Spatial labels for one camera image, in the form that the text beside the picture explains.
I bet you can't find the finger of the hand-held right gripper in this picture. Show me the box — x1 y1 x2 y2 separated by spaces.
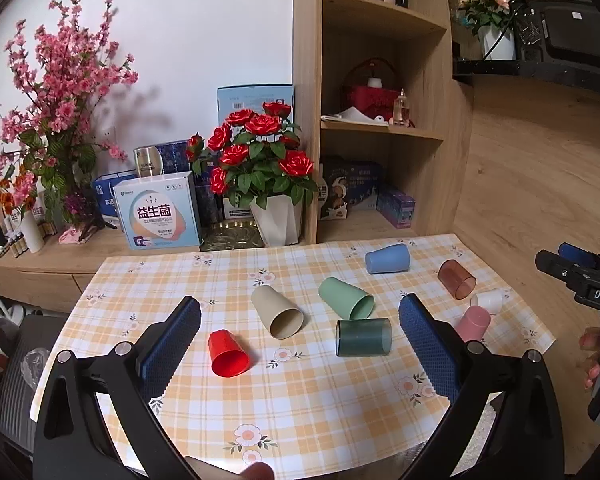
559 243 600 273
535 250 581 288

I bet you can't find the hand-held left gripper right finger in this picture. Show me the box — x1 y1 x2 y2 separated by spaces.
399 294 566 480

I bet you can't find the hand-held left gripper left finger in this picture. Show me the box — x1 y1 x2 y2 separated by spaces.
32 296 216 480

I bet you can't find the pink plastic cup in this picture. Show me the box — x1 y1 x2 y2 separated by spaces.
454 306 492 343

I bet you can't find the red plastic cup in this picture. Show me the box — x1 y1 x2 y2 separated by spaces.
208 329 252 377

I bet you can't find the dark teal translucent cup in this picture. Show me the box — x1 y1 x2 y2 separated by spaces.
335 318 393 358

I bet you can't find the brown translucent cup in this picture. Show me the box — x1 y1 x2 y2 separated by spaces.
438 259 477 301

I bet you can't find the white plastic cup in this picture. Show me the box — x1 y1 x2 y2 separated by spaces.
470 289 503 313

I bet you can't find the light green plastic cup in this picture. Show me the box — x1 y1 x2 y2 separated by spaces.
318 276 375 321

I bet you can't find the blue plastic cup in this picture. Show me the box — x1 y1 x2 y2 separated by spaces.
364 244 411 275

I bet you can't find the beige plastic cup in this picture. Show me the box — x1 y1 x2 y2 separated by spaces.
250 285 304 339

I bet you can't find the person's right hand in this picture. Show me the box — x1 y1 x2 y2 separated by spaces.
579 326 600 392

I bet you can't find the person's left hand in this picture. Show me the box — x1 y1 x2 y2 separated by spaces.
184 455 276 480

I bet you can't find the green gold tray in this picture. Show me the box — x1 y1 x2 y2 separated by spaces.
200 217 268 252

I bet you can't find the large white pastel box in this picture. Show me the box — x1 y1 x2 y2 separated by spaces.
112 170 202 251

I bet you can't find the yellow checked floral tablecloth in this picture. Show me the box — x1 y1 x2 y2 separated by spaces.
30 232 556 480

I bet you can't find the small purple blue box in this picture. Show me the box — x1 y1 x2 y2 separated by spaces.
376 184 416 230

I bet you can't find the pink fabric pouch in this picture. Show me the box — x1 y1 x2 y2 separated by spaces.
60 224 106 247

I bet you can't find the wooden sideboard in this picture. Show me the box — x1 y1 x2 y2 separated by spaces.
0 227 206 313

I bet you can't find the grey office chair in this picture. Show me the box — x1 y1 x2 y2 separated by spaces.
0 314 76 443

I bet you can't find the wooden shelf unit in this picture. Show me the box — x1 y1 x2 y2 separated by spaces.
292 0 476 247

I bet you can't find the white faceted flower pot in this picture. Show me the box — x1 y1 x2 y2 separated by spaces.
249 196 304 248

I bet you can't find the blue and white box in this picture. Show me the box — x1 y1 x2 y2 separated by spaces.
92 172 137 229

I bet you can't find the nut print snack box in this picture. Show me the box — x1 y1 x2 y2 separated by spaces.
319 175 352 222

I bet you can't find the dark blue snack box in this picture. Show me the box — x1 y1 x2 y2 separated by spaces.
322 157 387 212

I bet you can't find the tall white vase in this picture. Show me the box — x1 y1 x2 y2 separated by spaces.
20 209 46 254

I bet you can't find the silver box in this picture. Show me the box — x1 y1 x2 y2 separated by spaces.
133 144 175 179

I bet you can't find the row of small amber bottles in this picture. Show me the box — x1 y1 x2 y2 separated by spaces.
0 220 28 259

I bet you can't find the dark blue patterned box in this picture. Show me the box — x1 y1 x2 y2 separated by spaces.
155 140 197 176

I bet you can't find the red artificial rose plant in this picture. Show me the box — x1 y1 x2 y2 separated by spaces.
185 101 319 211

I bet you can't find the clear perfume bottle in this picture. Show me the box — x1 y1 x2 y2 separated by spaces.
393 88 412 126

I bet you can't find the black electronic device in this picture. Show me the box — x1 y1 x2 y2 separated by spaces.
511 0 600 96

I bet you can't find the white round flower pot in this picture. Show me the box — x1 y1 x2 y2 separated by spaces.
479 24 517 61

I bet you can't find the white folded cloth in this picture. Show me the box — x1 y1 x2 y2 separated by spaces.
321 106 377 122

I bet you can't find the red wicker basket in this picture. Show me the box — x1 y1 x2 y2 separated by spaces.
341 58 404 119

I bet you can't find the large light blue box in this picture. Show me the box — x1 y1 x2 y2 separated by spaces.
216 84 295 127

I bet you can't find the pink artificial rose plant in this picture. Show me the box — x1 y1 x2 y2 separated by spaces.
457 0 526 36

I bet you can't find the pink artificial blossom arrangement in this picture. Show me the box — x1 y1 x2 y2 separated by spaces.
0 0 141 231

